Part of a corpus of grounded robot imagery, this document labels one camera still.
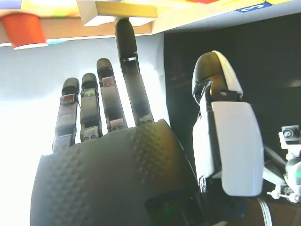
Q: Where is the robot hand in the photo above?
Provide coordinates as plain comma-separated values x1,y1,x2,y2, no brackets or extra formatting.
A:
30,18,264,226

